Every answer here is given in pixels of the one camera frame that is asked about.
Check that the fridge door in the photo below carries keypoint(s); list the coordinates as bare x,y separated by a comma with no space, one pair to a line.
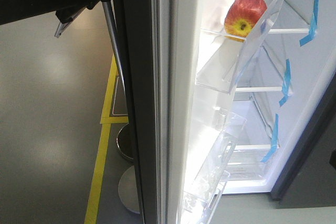
163,45

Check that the grey sign board on pole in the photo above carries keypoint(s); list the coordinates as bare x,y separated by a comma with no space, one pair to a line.
110,32

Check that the red yellow apple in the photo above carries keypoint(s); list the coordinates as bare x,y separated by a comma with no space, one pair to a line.
242,16

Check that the grey white fridge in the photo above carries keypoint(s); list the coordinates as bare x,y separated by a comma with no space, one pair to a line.
279,96

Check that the clear lower door bin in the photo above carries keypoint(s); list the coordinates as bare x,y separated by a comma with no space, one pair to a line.
209,150

